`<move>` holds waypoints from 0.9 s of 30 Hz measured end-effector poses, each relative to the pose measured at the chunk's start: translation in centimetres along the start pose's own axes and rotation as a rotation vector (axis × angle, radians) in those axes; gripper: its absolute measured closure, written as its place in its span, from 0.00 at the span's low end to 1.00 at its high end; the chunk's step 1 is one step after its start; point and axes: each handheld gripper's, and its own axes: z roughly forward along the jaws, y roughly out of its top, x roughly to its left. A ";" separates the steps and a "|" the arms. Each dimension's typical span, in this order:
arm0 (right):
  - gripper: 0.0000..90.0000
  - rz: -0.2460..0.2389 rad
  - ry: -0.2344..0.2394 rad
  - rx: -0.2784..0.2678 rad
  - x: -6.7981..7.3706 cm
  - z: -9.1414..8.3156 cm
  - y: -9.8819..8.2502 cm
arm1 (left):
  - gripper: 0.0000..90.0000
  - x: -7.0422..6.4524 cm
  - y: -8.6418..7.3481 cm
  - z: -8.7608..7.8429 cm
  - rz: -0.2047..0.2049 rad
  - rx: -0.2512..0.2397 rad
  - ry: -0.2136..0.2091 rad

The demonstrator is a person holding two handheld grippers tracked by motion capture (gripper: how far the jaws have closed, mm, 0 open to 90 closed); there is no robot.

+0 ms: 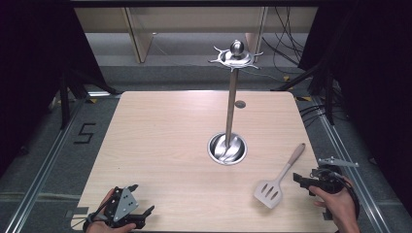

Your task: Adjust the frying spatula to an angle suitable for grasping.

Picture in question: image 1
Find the black curtain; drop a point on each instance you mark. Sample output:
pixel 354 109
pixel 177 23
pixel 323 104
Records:
pixel 29 81
pixel 375 81

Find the black metal stand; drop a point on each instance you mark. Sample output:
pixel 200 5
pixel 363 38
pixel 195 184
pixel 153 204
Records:
pixel 64 100
pixel 327 93

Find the person's left hand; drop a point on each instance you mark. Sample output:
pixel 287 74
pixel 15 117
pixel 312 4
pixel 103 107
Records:
pixel 101 226

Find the beige wooden furniture panel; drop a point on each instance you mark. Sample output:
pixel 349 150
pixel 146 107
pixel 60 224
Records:
pixel 256 32
pixel 137 35

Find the grey round sticker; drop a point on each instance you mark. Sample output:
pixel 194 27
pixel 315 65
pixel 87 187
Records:
pixel 240 104

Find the aluminium floor rail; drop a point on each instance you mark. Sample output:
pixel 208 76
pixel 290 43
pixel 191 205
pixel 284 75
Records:
pixel 350 155
pixel 42 165

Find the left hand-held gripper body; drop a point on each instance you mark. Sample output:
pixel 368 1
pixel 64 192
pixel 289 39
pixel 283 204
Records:
pixel 125 204

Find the steel utensil rack stand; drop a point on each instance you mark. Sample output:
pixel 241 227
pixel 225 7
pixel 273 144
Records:
pixel 230 113

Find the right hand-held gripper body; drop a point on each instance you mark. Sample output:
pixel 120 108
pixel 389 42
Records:
pixel 330 178

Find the person's right hand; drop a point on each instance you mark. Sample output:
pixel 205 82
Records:
pixel 338 207

